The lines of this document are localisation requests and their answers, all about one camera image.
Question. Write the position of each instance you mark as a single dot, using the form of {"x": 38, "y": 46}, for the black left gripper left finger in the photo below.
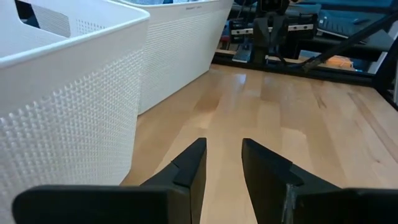
{"x": 174, "y": 193}

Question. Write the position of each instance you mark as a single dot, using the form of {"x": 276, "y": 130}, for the black aluminium rig frame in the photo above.
{"x": 342, "y": 46}

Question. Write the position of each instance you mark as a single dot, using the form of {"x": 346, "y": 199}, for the black desk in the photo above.
{"x": 373, "y": 46}

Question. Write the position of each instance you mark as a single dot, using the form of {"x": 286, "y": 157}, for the silver mounting plate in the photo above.
{"x": 242, "y": 53}

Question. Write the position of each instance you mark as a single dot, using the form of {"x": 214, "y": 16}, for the white perforated plastic bin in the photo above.
{"x": 180, "y": 56}

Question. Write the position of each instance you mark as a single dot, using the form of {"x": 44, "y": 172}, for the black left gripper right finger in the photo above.
{"x": 267, "y": 186}

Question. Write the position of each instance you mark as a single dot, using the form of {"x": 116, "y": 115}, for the white bin with red handwriting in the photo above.
{"x": 62, "y": 109}

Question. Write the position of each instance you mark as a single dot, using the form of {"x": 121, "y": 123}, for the black laptop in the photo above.
{"x": 339, "y": 23}

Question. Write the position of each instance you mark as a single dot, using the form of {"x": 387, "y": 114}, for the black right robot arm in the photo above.
{"x": 269, "y": 31}

